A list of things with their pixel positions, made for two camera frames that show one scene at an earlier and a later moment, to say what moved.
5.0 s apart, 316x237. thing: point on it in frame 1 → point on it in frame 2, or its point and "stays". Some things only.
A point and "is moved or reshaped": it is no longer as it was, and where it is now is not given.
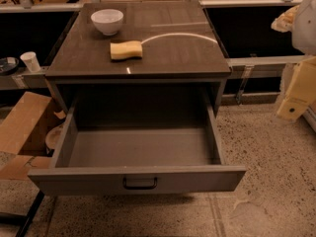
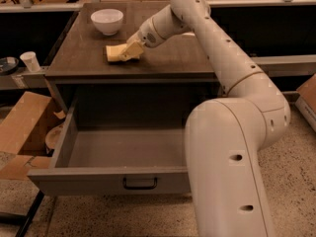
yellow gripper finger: x=301 y=95 → x=147 y=35
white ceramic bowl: x=108 y=21 stays
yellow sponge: x=125 y=49 is moved or reshaped
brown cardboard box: x=26 y=120 stays
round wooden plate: x=53 y=135 stays
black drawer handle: x=140 y=187 stays
